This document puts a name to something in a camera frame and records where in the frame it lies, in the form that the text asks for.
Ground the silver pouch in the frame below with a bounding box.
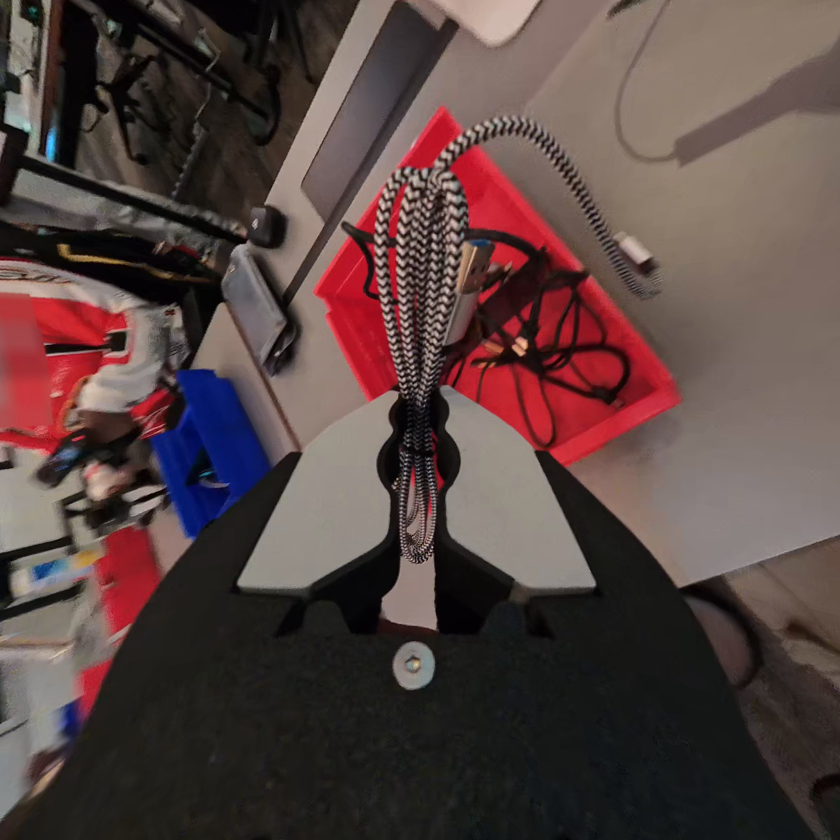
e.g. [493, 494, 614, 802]
[221, 246, 299, 375]

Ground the red plastic bin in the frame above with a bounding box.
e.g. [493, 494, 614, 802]
[314, 107, 680, 490]

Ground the black-white braided cable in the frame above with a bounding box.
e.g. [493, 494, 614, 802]
[371, 117, 664, 565]

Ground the white folding stand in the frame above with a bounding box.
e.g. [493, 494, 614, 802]
[430, 0, 542, 47]

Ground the black jacket yellow stripe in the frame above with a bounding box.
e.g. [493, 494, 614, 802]
[0, 223, 224, 290]

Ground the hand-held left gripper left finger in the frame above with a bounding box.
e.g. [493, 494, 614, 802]
[236, 392, 403, 632]

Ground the blue plastic bin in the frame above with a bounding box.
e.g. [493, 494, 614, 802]
[150, 369, 271, 539]

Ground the black usb cable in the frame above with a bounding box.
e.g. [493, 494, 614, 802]
[341, 223, 631, 447]

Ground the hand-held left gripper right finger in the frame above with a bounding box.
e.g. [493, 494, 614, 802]
[433, 386, 597, 634]

